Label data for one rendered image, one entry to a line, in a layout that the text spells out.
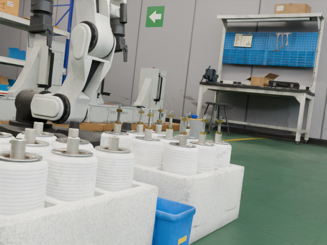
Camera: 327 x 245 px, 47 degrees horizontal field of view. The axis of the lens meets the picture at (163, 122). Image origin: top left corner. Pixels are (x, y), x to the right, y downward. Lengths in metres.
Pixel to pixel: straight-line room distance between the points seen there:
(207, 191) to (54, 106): 0.92
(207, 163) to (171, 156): 0.15
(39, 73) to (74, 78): 1.82
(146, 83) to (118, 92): 2.84
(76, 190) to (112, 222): 0.10
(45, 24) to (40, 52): 1.95
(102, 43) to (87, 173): 1.08
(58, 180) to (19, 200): 0.10
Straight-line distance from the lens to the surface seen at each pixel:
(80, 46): 1.66
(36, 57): 3.54
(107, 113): 4.01
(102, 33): 1.70
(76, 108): 1.75
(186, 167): 1.00
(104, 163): 0.75
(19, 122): 1.92
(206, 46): 6.81
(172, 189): 0.97
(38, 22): 1.64
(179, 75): 6.97
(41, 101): 1.81
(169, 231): 0.86
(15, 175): 0.59
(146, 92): 4.85
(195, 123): 1.44
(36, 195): 0.61
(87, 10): 1.74
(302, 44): 6.15
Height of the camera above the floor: 0.36
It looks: 3 degrees down
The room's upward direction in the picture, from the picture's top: 7 degrees clockwise
